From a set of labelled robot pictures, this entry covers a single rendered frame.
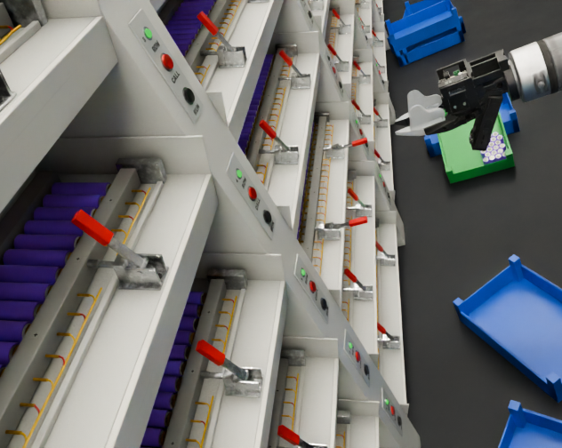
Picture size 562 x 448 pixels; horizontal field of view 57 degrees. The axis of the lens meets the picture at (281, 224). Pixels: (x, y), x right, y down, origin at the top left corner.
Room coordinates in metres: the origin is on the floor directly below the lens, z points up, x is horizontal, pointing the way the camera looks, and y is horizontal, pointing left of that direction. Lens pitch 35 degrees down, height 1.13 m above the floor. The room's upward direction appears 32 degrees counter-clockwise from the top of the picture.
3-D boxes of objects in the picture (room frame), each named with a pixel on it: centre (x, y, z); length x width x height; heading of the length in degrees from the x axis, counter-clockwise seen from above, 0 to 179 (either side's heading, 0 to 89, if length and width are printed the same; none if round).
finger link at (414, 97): (0.81, -0.33, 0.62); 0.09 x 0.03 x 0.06; 55
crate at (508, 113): (1.47, -0.76, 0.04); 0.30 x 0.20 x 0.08; 62
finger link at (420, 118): (0.77, -0.31, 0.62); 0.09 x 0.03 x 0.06; 69
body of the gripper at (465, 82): (0.74, -0.41, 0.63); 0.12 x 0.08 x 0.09; 62
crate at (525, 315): (0.68, -0.37, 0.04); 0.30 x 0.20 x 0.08; 7
